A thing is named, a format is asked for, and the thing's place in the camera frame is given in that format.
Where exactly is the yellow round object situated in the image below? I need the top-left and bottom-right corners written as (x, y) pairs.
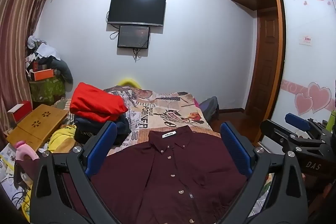
top-left (117, 78), bottom-right (141, 88)

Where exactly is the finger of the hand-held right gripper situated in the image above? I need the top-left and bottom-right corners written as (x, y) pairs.
top-left (285, 113), bottom-right (328, 136)
top-left (260, 119), bottom-right (326, 155)

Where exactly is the green patterned cloth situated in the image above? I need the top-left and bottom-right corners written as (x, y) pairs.
top-left (29, 77), bottom-right (66, 103)

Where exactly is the pile of papers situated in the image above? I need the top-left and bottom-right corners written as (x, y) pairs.
top-left (0, 144), bottom-right (34, 214)

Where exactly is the orange box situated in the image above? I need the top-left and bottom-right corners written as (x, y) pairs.
top-left (28, 69), bottom-right (56, 82)

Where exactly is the red box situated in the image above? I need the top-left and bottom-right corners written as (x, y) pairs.
top-left (7, 100), bottom-right (32, 123)

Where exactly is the red garment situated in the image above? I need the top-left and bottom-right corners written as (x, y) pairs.
top-left (70, 82), bottom-right (129, 122)

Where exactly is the green bottle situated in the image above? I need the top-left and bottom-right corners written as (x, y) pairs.
top-left (325, 110), bottom-right (336, 133)

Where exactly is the brown wooden door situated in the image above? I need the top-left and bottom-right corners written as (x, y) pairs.
top-left (245, 10), bottom-right (280, 119)

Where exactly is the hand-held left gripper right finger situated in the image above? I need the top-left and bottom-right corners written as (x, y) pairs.
top-left (220, 121), bottom-right (307, 224)

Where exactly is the wooden lap table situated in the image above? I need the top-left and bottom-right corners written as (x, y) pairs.
top-left (6, 104), bottom-right (69, 152)

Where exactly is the small black monitor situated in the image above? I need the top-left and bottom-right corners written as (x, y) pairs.
top-left (117, 25), bottom-right (151, 49)

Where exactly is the white cloth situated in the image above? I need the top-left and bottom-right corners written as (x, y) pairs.
top-left (28, 35), bottom-right (62, 60)

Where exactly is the white heart-print sliding door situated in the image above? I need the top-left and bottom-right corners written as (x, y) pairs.
top-left (270, 0), bottom-right (336, 132)

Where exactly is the maroon button-up shirt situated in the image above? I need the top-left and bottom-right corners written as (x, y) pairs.
top-left (62, 125), bottom-right (265, 224)

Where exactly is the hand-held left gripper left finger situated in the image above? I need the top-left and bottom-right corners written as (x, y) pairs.
top-left (30, 121), bottom-right (124, 224)

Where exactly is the pink plastic object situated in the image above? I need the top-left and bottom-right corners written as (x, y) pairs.
top-left (14, 141), bottom-right (40, 161)

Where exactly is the grey backpack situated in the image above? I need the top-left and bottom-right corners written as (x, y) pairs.
top-left (199, 97), bottom-right (219, 121)

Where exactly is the dark navy garment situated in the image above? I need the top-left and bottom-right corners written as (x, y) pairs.
top-left (74, 114), bottom-right (132, 147)

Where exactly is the printed blanket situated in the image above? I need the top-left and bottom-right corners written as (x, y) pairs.
top-left (102, 85), bottom-right (279, 219)

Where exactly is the yellow garment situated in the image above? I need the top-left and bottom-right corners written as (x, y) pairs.
top-left (49, 124), bottom-right (78, 153)

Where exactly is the black wall television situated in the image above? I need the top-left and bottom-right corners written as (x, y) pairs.
top-left (107, 0), bottom-right (167, 27)

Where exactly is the striped brown curtain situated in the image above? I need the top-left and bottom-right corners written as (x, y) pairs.
top-left (0, 0), bottom-right (60, 135)

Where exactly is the grey garment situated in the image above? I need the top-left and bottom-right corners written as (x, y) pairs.
top-left (51, 58), bottom-right (74, 86)

